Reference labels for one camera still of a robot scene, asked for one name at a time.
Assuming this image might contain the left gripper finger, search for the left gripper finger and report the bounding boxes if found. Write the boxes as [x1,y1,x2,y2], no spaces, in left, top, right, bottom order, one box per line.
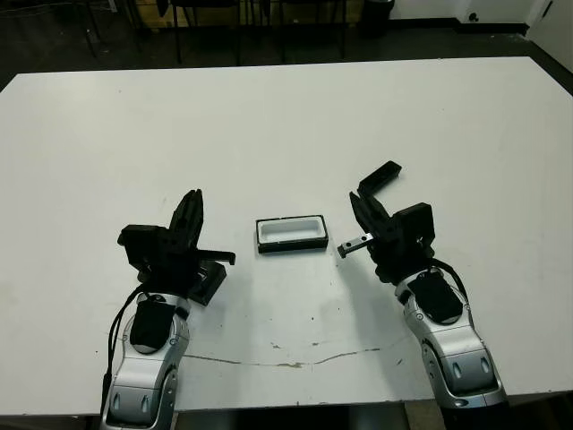
[169,189,196,250]
[185,189,207,250]

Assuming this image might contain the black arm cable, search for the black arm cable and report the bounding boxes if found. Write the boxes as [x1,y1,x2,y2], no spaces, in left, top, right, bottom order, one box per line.
[424,257,471,314]
[100,284,147,404]

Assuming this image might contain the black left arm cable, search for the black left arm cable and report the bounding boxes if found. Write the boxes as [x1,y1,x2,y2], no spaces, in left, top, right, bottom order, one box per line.
[100,284,147,404]

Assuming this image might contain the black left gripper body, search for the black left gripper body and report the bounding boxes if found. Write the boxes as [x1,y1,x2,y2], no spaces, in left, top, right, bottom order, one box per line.
[133,228,237,300]

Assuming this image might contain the black box lid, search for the black box lid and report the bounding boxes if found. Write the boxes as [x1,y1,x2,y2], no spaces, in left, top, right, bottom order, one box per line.
[185,262,227,309]

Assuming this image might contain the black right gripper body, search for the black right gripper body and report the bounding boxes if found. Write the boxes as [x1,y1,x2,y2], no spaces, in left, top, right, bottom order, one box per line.
[338,214,438,283]

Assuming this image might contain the black trash bin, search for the black trash bin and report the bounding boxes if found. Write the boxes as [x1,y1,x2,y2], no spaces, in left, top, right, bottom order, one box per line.
[360,0,398,37]

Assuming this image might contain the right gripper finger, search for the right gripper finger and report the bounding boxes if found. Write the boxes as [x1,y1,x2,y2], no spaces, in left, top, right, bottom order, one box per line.
[360,194,393,234]
[348,191,380,234]

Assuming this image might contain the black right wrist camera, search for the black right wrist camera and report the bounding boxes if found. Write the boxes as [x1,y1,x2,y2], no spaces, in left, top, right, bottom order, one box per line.
[392,202,438,245]

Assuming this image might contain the white door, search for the white door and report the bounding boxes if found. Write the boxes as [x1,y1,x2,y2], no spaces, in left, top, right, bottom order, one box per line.
[527,0,573,44]

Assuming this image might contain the black mesh chair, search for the black mesh chair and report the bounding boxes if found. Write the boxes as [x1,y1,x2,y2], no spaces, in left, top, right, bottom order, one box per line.
[172,0,243,64]

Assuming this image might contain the black box with white insert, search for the black box with white insert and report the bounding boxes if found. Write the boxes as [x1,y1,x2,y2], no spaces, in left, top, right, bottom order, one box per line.
[255,213,331,256]

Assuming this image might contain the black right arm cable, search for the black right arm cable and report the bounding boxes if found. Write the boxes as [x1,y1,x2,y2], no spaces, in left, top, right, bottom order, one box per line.
[424,257,471,314]

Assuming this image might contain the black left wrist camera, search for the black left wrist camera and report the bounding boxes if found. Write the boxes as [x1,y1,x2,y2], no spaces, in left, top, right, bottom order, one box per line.
[116,223,169,270]

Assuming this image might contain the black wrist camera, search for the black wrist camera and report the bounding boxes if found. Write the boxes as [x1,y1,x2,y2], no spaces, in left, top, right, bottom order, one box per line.
[392,202,438,245]
[116,223,169,270]

